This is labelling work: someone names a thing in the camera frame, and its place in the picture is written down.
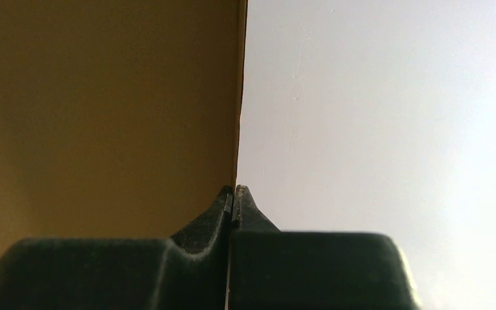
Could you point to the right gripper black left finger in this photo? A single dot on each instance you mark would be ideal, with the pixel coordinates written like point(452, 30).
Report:
point(187, 270)

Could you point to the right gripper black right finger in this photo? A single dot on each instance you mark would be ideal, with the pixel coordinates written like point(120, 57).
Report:
point(272, 269)

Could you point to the brown cardboard box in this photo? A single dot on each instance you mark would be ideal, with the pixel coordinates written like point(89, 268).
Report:
point(118, 119)

